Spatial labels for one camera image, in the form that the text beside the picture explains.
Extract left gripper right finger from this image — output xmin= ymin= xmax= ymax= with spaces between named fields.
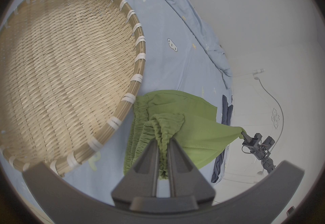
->
xmin=169 ymin=138 xmax=216 ymax=203

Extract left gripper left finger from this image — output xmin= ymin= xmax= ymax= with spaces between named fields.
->
xmin=111 ymin=139 xmax=159 ymax=203

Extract green shorts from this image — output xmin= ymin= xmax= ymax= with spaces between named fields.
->
xmin=124 ymin=90 xmax=248 ymax=180

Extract dark blue garment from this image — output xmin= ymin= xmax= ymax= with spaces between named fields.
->
xmin=211 ymin=95 xmax=234 ymax=183

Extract round woven basket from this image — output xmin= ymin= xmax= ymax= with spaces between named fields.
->
xmin=0 ymin=0 xmax=146 ymax=177

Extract pale blue quilt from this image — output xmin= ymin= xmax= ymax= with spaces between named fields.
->
xmin=123 ymin=0 xmax=233 ymax=89

